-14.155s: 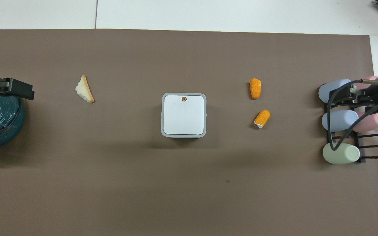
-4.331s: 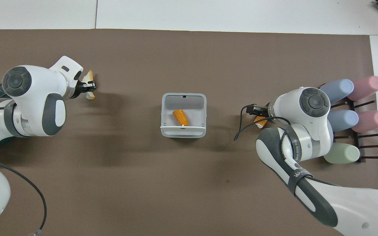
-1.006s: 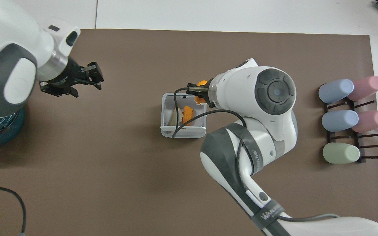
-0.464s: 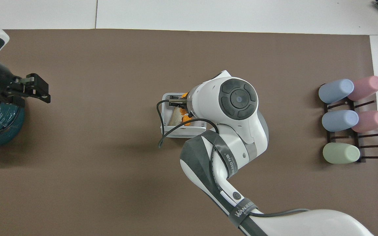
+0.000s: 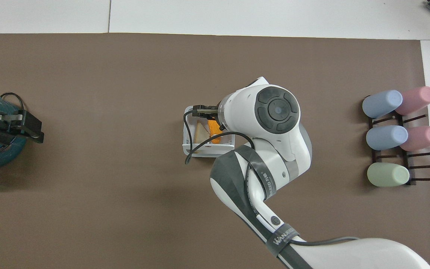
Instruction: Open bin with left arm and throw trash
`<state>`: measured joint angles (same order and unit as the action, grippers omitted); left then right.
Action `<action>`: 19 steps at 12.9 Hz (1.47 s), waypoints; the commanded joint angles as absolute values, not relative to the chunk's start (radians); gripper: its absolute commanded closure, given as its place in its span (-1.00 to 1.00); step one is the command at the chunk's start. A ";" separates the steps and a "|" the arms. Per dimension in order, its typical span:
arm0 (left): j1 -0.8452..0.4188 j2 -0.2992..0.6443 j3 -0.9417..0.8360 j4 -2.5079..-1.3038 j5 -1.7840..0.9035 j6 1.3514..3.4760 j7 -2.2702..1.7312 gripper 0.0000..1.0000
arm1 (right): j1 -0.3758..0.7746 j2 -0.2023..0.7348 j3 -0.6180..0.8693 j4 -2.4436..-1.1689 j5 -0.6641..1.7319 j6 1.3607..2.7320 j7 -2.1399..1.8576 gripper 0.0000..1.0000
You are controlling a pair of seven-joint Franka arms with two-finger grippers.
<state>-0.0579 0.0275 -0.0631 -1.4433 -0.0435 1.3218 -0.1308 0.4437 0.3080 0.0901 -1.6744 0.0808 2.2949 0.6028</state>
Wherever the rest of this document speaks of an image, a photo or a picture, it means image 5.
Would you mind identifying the teal round bin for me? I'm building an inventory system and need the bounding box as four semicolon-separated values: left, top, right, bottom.
0;93;28;168

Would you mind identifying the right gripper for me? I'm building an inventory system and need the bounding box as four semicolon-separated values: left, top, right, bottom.
192;105;224;131

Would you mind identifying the dark brown cup rack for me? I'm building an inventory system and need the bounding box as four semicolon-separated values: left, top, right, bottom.
366;112;430;186

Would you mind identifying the white plastic basket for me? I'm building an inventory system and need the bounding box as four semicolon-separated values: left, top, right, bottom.
182;105;236;157

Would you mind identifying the beige trash piece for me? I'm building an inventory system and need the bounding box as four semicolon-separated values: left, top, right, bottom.
194;120;210;145

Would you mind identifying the blue cup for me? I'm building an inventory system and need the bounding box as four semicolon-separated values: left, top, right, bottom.
362;90;403;119
366;125;409;151

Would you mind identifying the orange trash piece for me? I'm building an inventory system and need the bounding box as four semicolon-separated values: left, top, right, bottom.
207;119;223;145

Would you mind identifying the green cup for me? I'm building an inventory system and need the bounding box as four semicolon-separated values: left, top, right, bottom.
367;162;410;187

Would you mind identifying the pink cup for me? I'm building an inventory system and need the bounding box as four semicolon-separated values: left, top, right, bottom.
395;86;430;116
401;126;430;152

